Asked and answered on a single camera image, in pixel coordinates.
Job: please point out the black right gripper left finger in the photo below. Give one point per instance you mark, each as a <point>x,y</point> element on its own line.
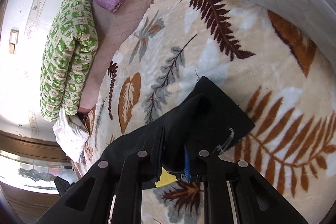
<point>110,193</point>

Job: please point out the brown wooden glass door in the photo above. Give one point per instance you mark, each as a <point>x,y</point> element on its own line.
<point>28,169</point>

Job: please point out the leaf pattern plush blanket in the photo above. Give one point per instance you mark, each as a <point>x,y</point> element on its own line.
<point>274,72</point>

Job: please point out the pink bed sheet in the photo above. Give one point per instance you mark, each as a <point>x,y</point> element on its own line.
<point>112,29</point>

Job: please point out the black pants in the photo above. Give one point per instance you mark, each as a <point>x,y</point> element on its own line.
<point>207,119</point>

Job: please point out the white patterned pillow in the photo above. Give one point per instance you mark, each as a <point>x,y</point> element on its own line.
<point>71,135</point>

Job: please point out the wall switch plate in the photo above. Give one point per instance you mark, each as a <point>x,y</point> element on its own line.
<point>13,40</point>

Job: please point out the green patterned folded quilt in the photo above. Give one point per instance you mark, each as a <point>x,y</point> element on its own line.
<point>69,52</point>

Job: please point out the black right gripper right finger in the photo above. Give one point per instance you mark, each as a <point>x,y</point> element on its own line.
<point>235,192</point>

